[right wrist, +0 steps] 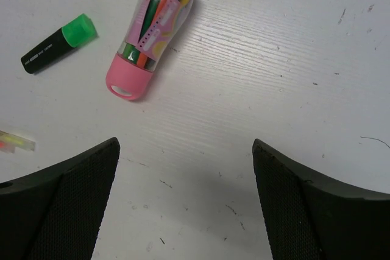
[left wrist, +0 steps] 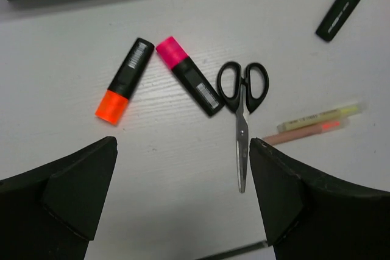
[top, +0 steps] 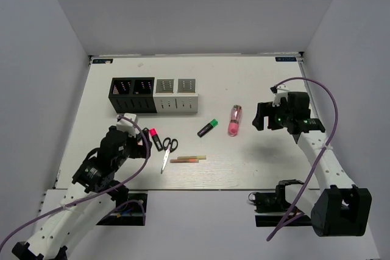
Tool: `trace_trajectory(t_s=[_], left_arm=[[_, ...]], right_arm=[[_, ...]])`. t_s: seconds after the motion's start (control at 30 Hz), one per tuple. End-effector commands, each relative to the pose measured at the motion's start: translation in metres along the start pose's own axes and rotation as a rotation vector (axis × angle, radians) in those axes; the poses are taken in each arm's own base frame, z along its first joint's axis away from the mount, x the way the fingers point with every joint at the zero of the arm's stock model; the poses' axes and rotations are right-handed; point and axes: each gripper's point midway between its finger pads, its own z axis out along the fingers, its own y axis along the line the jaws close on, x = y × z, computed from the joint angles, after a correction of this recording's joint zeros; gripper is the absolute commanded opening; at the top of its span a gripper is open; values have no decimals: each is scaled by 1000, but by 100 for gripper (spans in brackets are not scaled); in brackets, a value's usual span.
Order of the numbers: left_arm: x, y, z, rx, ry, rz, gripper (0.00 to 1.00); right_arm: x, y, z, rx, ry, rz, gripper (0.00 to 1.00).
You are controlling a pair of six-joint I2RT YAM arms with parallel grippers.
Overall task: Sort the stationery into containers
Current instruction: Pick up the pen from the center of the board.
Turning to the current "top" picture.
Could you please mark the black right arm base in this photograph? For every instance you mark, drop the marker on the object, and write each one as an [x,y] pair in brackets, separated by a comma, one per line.
[270,206]

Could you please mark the blue left corner label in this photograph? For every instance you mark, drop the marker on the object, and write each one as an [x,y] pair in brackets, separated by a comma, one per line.
[102,61]

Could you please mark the yellow slim highlighter pen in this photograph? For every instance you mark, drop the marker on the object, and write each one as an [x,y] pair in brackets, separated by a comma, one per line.
[202,157]

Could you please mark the black handled scissors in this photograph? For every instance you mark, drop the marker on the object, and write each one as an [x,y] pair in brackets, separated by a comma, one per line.
[169,145]

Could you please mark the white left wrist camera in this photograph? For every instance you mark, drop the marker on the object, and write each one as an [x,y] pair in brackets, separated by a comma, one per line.
[124,125]

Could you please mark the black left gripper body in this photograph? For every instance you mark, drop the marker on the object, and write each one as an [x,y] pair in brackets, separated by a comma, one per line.
[133,149]

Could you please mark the blue right corner label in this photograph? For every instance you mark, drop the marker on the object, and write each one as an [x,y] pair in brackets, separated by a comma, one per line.
[285,59]

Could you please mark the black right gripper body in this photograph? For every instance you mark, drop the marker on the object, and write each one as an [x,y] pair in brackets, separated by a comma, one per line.
[278,119]

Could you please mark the black pink-capped highlighter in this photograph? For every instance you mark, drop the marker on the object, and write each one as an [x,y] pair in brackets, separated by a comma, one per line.
[156,139]

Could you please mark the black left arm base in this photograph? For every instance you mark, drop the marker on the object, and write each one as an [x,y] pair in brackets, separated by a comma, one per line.
[132,214]

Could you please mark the blue corner label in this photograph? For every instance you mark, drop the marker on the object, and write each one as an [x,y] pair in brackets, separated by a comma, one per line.
[102,61]
[285,59]

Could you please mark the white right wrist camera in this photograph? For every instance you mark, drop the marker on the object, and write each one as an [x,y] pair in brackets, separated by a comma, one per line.
[279,92]

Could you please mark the pink transparent tube case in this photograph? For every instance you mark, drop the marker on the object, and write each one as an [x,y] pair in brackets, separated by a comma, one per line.
[235,118]

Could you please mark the white two-slot organizer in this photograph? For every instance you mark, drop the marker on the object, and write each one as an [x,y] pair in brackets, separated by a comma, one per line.
[176,96]

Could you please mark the black two-slot organizer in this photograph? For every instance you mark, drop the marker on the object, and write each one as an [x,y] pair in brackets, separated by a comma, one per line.
[133,95]

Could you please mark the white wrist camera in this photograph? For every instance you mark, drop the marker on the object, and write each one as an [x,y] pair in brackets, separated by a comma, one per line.
[124,125]
[279,92]

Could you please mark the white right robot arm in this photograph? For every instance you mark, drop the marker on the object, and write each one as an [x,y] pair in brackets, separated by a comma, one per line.
[339,207]

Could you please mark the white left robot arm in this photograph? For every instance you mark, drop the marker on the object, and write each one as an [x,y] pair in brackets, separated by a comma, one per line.
[93,195]

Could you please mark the black green-capped highlighter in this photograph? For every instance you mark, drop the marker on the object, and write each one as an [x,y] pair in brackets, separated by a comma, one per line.
[208,127]

